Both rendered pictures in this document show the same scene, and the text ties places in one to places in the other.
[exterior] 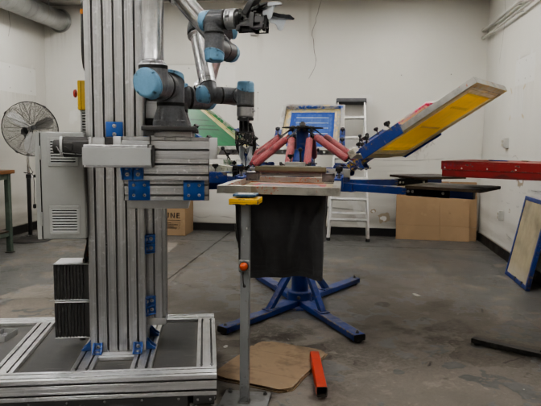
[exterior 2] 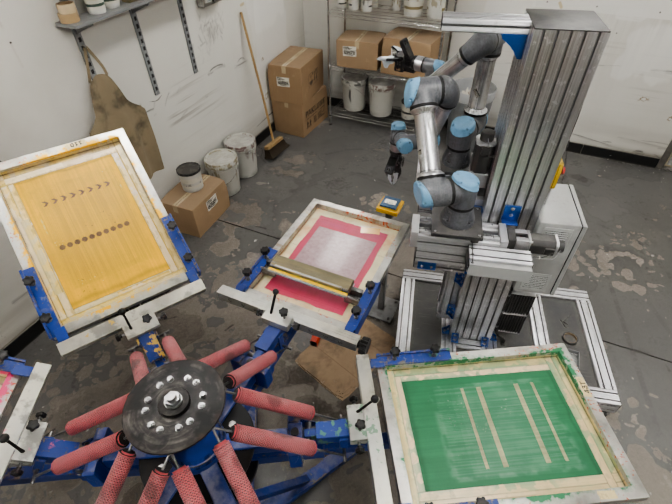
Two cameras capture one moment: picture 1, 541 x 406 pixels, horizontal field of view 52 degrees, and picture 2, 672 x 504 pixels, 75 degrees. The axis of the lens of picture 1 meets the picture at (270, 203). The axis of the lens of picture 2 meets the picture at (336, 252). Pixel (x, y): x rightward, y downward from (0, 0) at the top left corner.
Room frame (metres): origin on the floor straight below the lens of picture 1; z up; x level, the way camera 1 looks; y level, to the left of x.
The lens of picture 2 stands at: (4.51, 0.43, 2.51)
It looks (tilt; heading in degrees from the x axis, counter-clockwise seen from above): 44 degrees down; 198
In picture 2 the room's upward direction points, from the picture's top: 1 degrees counter-clockwise
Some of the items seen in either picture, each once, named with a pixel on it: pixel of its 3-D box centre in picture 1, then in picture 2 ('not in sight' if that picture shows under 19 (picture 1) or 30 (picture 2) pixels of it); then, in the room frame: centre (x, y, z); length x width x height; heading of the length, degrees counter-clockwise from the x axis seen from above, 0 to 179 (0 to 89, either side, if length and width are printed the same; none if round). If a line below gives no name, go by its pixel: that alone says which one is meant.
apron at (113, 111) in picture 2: not in sight; (117, 121); (2.22, -1.95, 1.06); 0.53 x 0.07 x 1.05; 172
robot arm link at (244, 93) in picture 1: (245, 94); (398, 133); (2.46, 0.11, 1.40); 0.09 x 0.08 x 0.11; 27
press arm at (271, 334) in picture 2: not in sight; (272, 335); (3.57, -0.16, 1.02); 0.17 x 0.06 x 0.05; 172
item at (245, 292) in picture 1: (245, 301); (385, 261); (2.47, 0.11, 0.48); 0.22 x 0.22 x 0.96; 82
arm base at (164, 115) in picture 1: (171, 114); (457, 153); (2.41, 0.43, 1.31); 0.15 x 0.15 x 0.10
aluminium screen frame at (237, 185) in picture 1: (286, 184); (330, 257); (3.02, -0.08, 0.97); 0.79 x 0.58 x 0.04; 172
